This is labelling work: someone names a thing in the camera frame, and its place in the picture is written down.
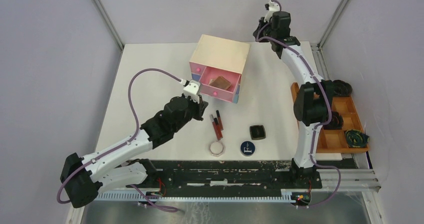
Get orange wooden compartment tray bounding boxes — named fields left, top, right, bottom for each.
left=290, top=81, right=371, bottom=154

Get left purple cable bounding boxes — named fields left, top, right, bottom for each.
left=56, top=68, right=186, bottom=214

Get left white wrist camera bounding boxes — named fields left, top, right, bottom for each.
left=180, top=79, right=201, bottom=103

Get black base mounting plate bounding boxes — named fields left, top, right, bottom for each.
left=99, top=158, right=359, bottom=198

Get pink drawer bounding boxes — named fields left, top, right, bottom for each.
left=192, top=67, right=242, bottom=103

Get black coiled band middle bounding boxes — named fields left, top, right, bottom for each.
left=323, top=111, right=344, bottom=130

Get black coiled band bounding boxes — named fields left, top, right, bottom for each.
left=333, top=80, right=353, bottom=97
left=323, top=111, right=344, bottom=130

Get round dark blue jar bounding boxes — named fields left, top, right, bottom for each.
left=240, top=141, right=256, bottom=156

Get silver red mascara tube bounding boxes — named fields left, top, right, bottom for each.
left=209, top=114, right=218, bottom=140

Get dark red lip gloss tube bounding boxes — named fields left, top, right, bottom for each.
left=216, top=110, right=224, bottom=130

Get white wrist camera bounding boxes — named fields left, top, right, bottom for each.
left=264, top=0, right=282, bottom=23
left=180, top=79, right=201, bottom=103

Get purple cable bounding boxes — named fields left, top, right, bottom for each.
left=56, top=68, right=186, bottom=214
left=255, top=0, right=342, bottom=209

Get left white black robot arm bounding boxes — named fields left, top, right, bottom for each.
left=56, top=95, right=209, bottom=208

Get white slotted cable duct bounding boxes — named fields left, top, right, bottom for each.
left=86, top=188, right=312, bottom=204

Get pastel wooden drawer chest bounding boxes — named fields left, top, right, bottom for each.
left=189, top=34, right=251, bottom=87

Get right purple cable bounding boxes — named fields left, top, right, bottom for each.
left=255, top=0, right=342, bottom=209

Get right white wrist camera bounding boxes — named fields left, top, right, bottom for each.
left=264, top=0, right=282, bottom=23

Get green yellow coiled band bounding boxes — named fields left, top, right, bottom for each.
left=344, top=129, right=370, bottom=148

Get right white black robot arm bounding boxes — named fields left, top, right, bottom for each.
left=253, top=11, right=334, bottom=188

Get black square compact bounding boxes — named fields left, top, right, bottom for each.
left=249, top=125, right=266, bottom=140

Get brown square blush compact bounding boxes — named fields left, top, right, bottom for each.
left=210, top=76, right=232, bottom=90

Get black coiled band top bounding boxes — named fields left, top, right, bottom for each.
left=333, top=80, right=353, bottom=97

